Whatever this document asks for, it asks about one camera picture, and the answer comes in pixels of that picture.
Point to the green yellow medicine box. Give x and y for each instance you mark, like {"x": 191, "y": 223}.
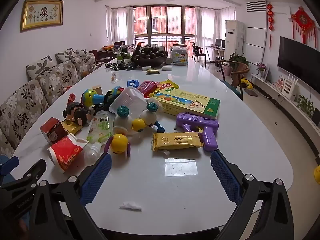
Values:
{"x": 185, "y": 101}

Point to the red pink packet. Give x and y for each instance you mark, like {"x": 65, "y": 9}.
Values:
{"x": 147, "y": 88}

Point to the blue packet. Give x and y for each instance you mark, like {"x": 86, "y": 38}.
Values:
{"x": 133, "y": 83}

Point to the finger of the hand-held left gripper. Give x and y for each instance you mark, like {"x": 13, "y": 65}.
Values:
{"x": 8, "y": 166}
{"x": 35, "y": 170}

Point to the bowl of dark fruit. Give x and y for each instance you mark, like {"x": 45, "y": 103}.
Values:
{"x": 150, "y": 56}

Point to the white standing air conditioner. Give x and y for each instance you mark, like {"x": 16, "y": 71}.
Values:
{"x": 233, "y": 40}

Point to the small clear card stand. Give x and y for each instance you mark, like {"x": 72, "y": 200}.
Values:
{"x": 115, "y": 77}

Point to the pink basket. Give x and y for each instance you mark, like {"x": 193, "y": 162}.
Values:
{"x": 227, "y": 71}

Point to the black-haired doll figure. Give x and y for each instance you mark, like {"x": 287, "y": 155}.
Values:
{"x": 77, "y": 113}

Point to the purple toy gun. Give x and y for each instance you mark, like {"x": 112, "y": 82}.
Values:
{"x": 197, "y": 126}

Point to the yellow orange snack packet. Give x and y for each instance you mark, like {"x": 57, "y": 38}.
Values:
{"x": 167, "y": 84}

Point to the white desk with monitors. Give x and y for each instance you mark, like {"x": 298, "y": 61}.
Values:
{"x": 216, "y": 48}

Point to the yellow snack bar packet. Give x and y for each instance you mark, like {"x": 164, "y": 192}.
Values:
{"x": 177, "y": 141}

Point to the orange red toy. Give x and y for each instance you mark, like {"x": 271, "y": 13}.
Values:
{"x": 68, "y": 88}

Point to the white tissue scrap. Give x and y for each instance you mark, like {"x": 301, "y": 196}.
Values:
{"x": 130, "y": 205}

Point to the large window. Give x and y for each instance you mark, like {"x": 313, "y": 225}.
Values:
{"x": 165, "y": 22}

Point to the white powder jar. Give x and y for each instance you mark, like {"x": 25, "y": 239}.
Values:
{"x": 179, "y": 56}

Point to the clear plastic container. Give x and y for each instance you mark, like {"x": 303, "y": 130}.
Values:
{"x": 128, "y": 100}

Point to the clear plastic bottle green label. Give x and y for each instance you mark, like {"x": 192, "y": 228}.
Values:
{"x": 98, "y": 130}

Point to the small yellow packet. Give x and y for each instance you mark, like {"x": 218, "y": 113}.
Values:
{"x": 72, "y": 127}

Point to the white television cabinet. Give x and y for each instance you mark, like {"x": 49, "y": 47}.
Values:
{"x": 287, "y": 105}

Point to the white round toy robot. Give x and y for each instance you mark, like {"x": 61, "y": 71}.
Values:
{"x": 122, "y": 125}
{"x": 148, "y": 116}

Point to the colourful ball rattle toy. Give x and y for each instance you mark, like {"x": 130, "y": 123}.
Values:
{"x": 90, "y": 97}

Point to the red paper cup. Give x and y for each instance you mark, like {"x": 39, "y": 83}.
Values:
{"x": 66, "y": 152}

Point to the yellow ball toy purple arms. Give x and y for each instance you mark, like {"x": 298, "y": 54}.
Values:
{"x": 118, "y": 143}

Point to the floral pattern sofa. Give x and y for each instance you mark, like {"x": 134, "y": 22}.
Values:
{"x": 32, "y": 100}

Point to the red diamond tassel decoration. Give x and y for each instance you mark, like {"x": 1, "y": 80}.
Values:
{"x": 303, "y": 21}

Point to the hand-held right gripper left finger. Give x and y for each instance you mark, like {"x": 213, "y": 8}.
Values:
{"x": 96, "y": 177}

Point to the white sheer curtain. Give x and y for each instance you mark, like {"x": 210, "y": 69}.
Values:
{"x": 118, "y": 26}
{"x": 212, "y": 26}

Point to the black robot toy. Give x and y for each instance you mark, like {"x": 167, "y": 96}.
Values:
{"x": 108, "y": 98}

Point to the black television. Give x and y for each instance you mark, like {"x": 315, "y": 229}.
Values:
{"x": 300, "y": 60}

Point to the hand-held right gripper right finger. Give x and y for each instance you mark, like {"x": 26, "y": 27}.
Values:
{"x": 225, "y": 177}

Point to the dark wooden desk chair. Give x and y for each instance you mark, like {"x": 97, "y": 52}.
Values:
{"x": 198, "y": 52}

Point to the yellow toy car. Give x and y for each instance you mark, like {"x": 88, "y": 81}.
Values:
{"x": 246, "y": 83}

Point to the gold framed wall picture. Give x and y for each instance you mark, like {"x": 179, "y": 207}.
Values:
{"x": 41, "y": 15}

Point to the trailing green potted plant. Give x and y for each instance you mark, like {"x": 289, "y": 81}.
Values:
{"x": 305, "y": 105}

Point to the dark wooden side table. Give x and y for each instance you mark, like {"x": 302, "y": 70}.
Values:
{"x": 107, "y": 52}

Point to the white router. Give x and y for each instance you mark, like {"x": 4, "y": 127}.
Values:
{"x": 290, "y": 88}

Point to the green glass jar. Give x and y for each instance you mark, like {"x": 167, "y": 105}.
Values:
{"x": 123, "y": 56}

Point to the brown red small carton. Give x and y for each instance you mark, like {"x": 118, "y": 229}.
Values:
{"x": 53, "y": 131}

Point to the large potted plant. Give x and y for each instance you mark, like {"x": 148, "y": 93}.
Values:
{"x": 238, "y": 60}

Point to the small green packet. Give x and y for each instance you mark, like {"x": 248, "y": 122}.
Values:
{"x": 152, "y": 71}

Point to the wall air vent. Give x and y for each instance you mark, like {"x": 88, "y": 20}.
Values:
{"x": 256, "y": 6}

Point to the small flowering potted plant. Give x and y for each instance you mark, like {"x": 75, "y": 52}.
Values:
{"x": 261, "y": 67}

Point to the round yellow object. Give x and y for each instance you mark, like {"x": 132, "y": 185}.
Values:
{"x": 317, "y": 174}

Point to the round-back wooden chair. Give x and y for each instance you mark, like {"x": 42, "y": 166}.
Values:
{"x": 237, "y": 77}

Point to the pink white figurine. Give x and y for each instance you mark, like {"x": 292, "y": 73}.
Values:
{"x": 279, "y": 83}

